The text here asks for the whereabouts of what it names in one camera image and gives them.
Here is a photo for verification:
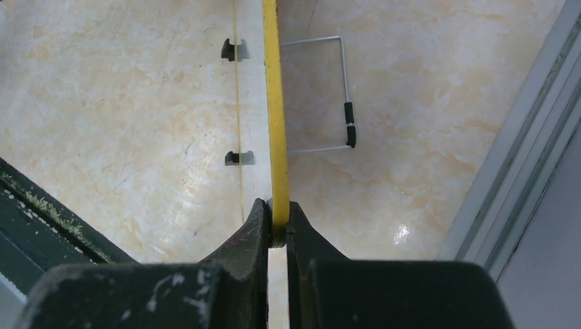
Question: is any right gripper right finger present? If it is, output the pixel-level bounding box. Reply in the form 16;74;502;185
286;202;514;328

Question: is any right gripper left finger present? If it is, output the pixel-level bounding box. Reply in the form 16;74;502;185
15;199;272;328

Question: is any yellow framed whiteboard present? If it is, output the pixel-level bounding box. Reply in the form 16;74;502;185
232;1;290;248

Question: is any black whiteboard foot lower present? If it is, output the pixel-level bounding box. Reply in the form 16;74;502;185
225;151;256;166

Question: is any black whiteboard foot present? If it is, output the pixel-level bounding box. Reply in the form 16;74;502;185
225;151;256;166
221;38;250;62

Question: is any black whiteboard foot upper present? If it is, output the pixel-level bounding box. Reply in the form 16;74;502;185
221;38;250;62

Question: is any wire whiteboard stand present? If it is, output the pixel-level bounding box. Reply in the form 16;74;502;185
280;35;357;154

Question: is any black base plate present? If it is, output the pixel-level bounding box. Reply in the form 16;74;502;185
1;160;134;295

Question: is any aluminium front rail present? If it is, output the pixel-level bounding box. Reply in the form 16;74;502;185
437;1;580;280

